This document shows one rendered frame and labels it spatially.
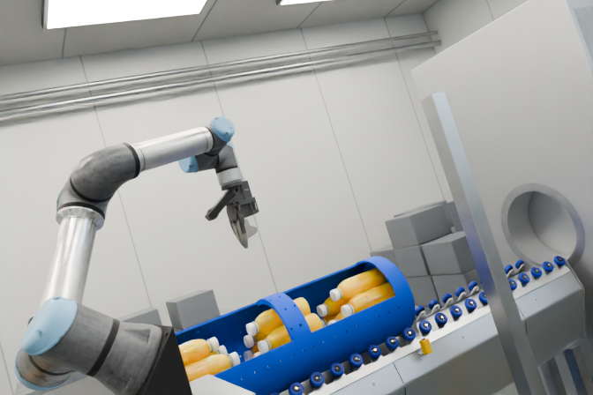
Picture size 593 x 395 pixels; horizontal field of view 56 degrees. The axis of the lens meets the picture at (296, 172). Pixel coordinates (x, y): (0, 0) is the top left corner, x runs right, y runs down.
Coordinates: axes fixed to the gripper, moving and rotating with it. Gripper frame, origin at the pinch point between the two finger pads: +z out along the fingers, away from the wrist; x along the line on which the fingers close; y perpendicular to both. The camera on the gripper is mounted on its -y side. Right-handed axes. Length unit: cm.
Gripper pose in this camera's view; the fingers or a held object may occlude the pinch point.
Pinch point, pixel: (243, 245)
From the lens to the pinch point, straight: 179.8
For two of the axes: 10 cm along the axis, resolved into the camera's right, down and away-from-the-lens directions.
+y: 8.4, -2.2, 4.9
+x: -4.5, 2.1, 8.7
